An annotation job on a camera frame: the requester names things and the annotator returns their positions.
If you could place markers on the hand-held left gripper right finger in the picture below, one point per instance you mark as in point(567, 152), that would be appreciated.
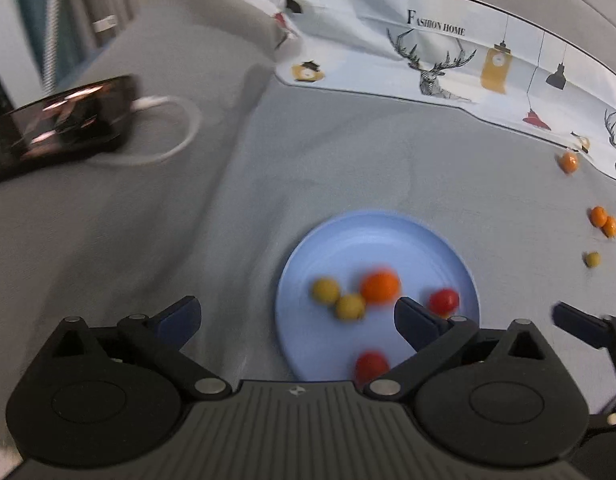
point(418, 322)

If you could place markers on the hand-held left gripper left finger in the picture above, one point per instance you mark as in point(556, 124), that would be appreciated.
point(180, 320)

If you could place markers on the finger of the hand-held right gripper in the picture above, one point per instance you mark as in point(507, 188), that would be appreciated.
point(613, 422)
point(578, 325)

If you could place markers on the red cherry tomato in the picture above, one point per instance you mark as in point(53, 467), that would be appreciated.
point(443, 301)
point(371, 365)

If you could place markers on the small orange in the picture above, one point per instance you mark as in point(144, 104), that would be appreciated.
point(598, 216)
point(611, 227)
point(569, 161)
point(380, 286)

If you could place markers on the small green fruit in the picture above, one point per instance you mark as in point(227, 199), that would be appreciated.
point(592, 259)
point(350, 306)
point(325, 291)

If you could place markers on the blue plate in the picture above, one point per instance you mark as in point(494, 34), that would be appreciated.
point(373, 245)

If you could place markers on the black smartphone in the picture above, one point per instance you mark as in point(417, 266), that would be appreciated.
point(63, 122)

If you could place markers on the white printed cloth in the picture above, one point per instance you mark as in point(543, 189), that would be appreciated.
point(368, 60)

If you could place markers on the white rack frame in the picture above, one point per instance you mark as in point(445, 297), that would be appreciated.
point(8, 35)

